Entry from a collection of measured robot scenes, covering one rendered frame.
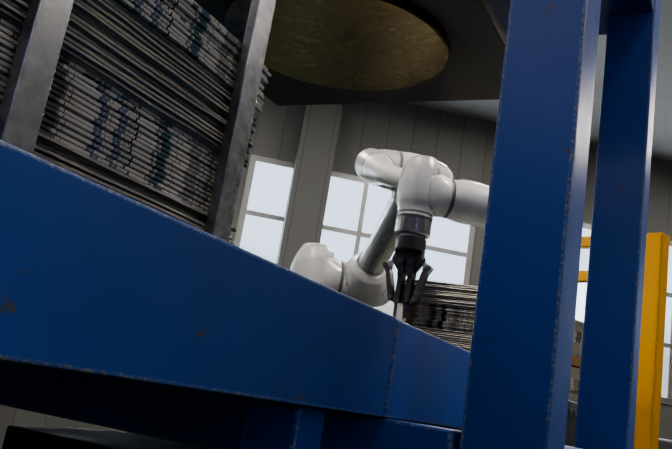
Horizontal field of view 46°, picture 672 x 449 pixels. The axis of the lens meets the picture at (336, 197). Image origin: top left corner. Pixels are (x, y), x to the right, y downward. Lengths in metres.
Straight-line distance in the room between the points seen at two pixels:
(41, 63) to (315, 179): 5.83
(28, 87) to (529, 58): 0.48
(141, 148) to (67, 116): 0.09
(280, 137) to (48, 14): 6.04
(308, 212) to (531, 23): 5.54
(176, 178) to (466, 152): 6.26
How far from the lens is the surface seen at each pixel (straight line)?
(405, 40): 1.31
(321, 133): 6.52
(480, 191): 2.03
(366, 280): 2.91
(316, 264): 2.93
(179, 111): 0.78
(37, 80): 0.62
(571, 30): 0.85
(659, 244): 4.55
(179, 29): 0.78
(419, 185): 1.97
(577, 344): 4.14
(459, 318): 1.96
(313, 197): 6.37
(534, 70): 0.84
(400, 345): 0.79
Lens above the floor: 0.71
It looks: 14 degrees up
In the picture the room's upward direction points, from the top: 9 degrees clockwise
